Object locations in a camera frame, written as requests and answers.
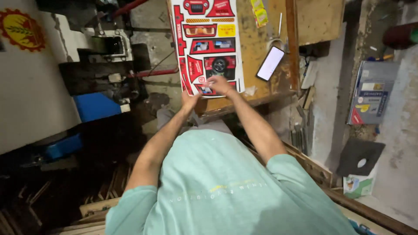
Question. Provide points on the person's left hand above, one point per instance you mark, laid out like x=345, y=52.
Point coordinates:
x=189, y=101

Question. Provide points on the person's right fingers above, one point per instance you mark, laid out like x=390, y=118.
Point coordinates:
x=209, y=84

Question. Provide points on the blue machine part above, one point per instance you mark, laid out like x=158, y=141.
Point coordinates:
x=96, y=106

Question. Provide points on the white machine with sun emblem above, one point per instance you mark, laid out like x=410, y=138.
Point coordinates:
x=29, y=81

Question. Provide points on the red and white sticker sheet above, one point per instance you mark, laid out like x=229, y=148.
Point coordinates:
x=209, y=42

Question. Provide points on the person's right hand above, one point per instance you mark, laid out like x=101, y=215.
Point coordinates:
x=220, y=86

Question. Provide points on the white pen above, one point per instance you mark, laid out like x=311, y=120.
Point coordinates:
x=280, y=24

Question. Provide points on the yellow snack packets strip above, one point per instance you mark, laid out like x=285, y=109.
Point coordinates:
x=259, y=12

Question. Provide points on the black smartphone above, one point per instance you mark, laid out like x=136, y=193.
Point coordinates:
x=270, y=63

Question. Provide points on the dark square plate with hole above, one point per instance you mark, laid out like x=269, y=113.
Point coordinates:
x=354, y=153

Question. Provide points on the wooden frame pieces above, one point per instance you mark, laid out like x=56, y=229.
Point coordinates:
x=310, y=166

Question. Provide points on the person's left fingers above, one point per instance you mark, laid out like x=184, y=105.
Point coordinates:
x=195, y=97

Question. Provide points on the wooden board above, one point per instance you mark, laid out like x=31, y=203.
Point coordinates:
x=318, y=19

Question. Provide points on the crumpled paper scrap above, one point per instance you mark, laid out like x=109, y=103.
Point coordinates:
x=250, y=90

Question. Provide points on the teal t-shirt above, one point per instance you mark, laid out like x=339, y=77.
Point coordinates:
x=222, y=189

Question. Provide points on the grey battery box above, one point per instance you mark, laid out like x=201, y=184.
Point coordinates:
x=372, y=94

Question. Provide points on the green and white carton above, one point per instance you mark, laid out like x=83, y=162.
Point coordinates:
x=357, y=186

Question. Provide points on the dark red cylinder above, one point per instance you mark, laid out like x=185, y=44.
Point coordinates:
x=400, y=36

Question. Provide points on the red pipe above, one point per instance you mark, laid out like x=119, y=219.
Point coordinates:
x=129, y=7
x=153, y=72

